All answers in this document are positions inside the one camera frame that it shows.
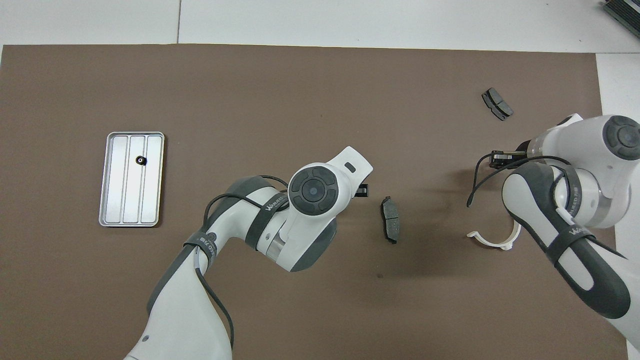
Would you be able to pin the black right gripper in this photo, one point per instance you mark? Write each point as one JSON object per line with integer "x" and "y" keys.
{"x": 502, "y": 159}

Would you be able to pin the black ribbed device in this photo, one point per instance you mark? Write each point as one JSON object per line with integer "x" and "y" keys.
{"x": 625, "y": 12}

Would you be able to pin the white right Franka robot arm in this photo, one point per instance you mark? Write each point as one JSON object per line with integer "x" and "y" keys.
{"x": 590, "y": 140}

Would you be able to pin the dark grey brake pad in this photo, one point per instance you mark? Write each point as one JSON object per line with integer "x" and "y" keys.
{"x": 391, "y": 220}
{"x": 497, "y": 104}

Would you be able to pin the small black bearing gear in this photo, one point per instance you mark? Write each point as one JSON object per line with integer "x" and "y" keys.
{"x": 141, "y": 160}

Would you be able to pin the silver metal tray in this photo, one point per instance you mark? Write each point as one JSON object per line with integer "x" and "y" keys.
{"x": 150, "y": 200}

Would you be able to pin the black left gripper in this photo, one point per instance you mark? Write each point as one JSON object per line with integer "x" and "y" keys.
{"x": 362, "y": 190}

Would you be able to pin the white semicircular plastic bracket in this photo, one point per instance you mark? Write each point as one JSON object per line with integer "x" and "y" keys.
{"x": 492, "y": 243}

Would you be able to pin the brown table mat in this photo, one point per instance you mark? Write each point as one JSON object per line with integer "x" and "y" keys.
{"x": 350, "y": 310}

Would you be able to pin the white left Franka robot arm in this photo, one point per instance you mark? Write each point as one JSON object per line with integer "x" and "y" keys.
{"x": 185, "y": 310}

